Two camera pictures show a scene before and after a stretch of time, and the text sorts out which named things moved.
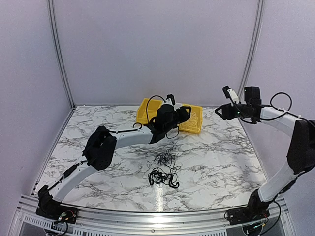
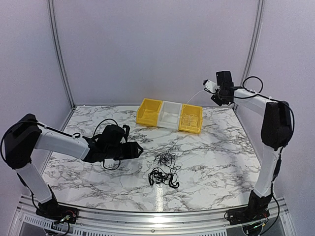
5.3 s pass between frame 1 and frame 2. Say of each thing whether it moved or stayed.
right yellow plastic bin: stayed
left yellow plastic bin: stayed
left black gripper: moved
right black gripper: moved
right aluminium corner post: stayed
